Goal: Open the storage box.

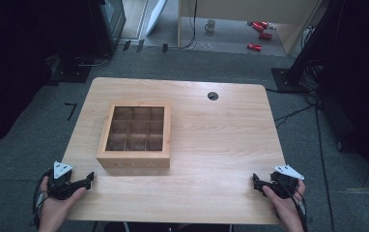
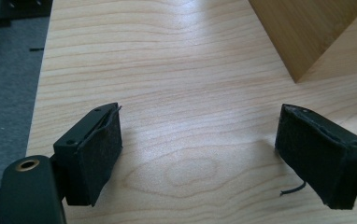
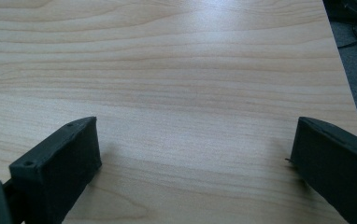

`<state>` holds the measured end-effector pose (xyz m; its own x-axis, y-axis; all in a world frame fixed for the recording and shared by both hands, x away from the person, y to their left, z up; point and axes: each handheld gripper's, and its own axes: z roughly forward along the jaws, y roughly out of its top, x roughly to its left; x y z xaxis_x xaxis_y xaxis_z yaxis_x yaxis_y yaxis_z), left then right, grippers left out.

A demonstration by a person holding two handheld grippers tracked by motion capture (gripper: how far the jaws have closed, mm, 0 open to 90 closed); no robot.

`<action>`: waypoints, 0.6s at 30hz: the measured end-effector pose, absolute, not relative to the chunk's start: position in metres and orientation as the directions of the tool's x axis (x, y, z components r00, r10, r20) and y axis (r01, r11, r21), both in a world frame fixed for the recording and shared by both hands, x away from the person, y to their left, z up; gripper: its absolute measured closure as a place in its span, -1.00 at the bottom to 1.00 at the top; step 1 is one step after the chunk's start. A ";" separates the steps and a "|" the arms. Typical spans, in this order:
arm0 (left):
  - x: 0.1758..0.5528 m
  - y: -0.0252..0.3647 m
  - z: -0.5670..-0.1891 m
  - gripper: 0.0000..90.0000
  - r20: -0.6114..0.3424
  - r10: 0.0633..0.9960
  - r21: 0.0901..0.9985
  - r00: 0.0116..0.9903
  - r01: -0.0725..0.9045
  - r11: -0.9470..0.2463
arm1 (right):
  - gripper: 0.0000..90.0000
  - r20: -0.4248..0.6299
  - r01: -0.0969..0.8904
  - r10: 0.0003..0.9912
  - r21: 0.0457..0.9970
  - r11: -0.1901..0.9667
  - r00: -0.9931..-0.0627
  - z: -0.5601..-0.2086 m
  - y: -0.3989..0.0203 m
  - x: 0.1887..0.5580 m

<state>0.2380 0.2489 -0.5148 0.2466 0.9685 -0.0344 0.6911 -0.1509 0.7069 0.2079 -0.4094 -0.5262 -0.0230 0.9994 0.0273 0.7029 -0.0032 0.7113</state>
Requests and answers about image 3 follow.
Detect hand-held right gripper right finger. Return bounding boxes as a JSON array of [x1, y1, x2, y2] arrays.
[[290, 116, 357, 224]]

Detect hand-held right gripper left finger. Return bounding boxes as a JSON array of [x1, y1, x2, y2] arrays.
[[8, 116, 103, 224]]

